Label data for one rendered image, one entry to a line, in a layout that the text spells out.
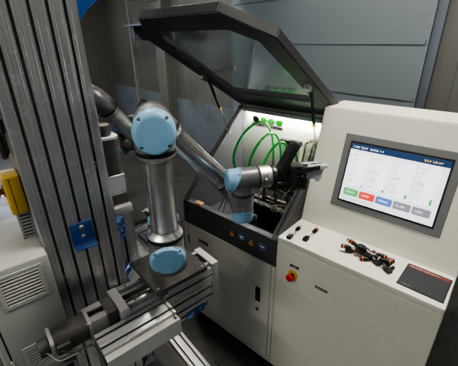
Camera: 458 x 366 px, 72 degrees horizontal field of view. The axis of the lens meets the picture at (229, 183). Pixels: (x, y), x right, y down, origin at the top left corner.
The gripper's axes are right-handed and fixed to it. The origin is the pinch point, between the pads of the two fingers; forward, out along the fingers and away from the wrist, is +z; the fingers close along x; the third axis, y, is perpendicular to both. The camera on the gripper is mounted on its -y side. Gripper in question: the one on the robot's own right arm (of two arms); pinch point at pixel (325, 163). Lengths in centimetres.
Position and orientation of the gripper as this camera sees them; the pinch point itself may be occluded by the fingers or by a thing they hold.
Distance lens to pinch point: 114.2
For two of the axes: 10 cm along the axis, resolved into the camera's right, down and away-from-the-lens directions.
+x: 2.4, 2.7, -9.3
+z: 9.7, -1.1, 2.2
